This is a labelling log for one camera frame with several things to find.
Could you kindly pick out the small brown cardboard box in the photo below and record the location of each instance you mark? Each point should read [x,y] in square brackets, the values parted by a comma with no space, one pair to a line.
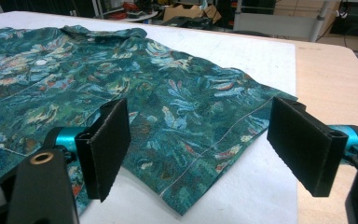
[183,12]

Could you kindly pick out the round white table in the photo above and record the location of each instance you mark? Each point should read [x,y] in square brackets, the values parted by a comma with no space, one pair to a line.
[136,18]

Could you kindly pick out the teal floral shirt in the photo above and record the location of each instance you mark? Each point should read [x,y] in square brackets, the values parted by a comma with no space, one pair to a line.
[183,124]

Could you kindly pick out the white foam mat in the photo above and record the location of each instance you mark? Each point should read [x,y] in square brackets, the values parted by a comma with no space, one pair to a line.
[245,56]

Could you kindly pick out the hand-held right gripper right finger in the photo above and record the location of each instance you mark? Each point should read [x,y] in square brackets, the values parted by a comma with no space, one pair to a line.
[304,146]

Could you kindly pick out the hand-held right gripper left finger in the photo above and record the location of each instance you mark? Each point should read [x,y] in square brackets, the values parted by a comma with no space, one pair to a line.
[105,149]

